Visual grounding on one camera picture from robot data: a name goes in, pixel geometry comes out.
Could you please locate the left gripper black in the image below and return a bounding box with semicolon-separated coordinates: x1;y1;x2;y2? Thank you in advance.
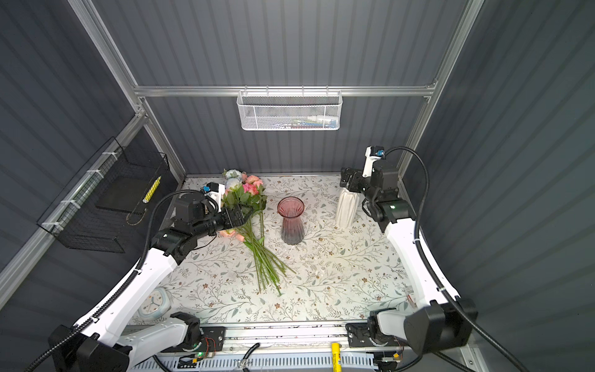
193;203;253;242

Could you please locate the bundle of artificial flowers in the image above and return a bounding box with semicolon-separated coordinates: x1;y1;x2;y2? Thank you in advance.
222;170;291;295

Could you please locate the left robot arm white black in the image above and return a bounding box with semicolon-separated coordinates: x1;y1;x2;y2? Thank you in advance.
28;184;254;371

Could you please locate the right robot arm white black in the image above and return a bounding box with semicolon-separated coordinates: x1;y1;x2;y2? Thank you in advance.
340;157;477;354

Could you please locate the white ribbed ceramic vase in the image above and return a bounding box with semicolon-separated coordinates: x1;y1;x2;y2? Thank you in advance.
336;188;361;229

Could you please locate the pink glass vase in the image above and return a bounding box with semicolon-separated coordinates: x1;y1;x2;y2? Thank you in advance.
277;196;305;246

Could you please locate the yellow marker in black basket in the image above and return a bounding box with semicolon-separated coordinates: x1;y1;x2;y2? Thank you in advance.
142;176;161;204

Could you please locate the bottle in white basket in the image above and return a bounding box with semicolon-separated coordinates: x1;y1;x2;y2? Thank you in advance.
303;116;339;128

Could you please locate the floral patterned table mat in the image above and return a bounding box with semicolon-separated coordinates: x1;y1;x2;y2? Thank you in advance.
127;174;419;326

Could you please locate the small white clock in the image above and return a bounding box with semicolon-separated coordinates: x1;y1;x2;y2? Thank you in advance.
137;287;171;321

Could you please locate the small clear red plastic piece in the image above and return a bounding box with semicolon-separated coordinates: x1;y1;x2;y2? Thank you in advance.
407;294;417;308

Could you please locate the yellow tool at front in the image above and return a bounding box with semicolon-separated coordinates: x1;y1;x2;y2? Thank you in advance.
331;343;342;372

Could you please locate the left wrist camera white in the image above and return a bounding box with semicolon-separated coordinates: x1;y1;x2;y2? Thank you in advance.
201;182;226;212

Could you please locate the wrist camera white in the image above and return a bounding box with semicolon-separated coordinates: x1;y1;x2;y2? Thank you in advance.
201;182;226;212
363;146;385;178

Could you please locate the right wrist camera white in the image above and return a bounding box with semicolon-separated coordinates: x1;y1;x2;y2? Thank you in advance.
363;146;385;178

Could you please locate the white wire mesh basket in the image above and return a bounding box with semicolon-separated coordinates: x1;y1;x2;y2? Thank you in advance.
236;90;343;131

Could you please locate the black wire basket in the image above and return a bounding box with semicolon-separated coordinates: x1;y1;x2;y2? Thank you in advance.
37;139;170;254

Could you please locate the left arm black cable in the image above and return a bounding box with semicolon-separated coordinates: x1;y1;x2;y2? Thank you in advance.
22;189;219;372

